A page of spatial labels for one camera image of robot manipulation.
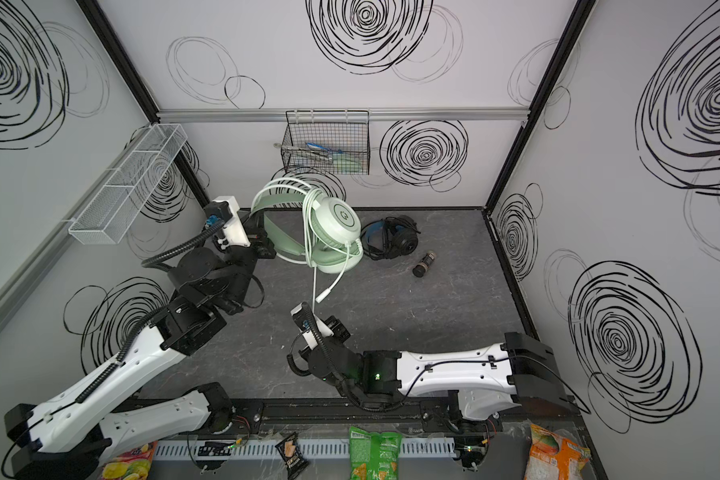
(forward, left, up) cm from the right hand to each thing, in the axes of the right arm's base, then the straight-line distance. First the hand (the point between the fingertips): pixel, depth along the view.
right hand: (304, 320), depth 66 cm
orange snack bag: (-22, -56, -20) cm, 63 cm away
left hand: (+14, +8, +21) cm, 26 cm away
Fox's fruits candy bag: (-25, +37, -19) cm, 49 cm away
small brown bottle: (+28, -31, -21) cm, 47 cm away
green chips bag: (-23, -16, -19) cm, 34 cm away
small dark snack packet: (-22, +3, -21) cm, 31 cm away
